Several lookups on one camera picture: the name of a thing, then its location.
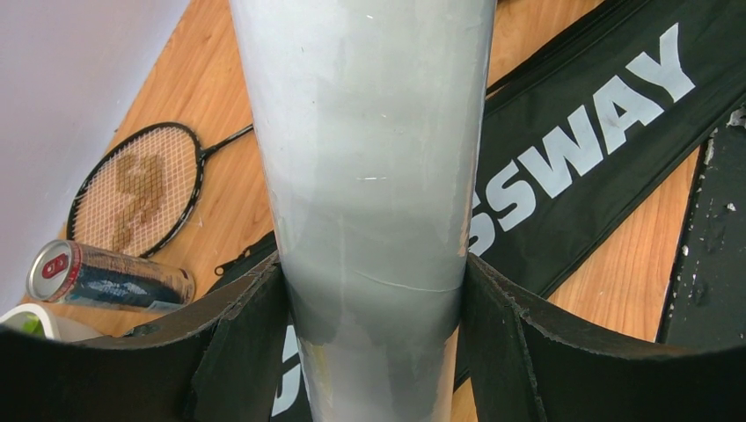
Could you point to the left black badminton racket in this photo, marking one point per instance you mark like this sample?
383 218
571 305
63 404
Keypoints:
143 190

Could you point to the black Crossway racket bag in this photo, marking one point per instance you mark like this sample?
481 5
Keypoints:
570 128

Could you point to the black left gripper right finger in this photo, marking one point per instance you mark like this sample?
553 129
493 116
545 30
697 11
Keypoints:
530 360

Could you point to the white oval vegetable basket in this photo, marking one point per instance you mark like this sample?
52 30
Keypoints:
56 327

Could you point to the white shuttlecock tube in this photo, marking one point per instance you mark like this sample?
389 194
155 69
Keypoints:
368 117

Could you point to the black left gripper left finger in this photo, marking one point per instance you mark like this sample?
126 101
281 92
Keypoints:
230 356

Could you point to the silver blue drink can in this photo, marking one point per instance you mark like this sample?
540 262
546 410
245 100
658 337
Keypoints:
71 273

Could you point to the green bok choy lower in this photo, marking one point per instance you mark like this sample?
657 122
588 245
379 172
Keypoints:
32 325

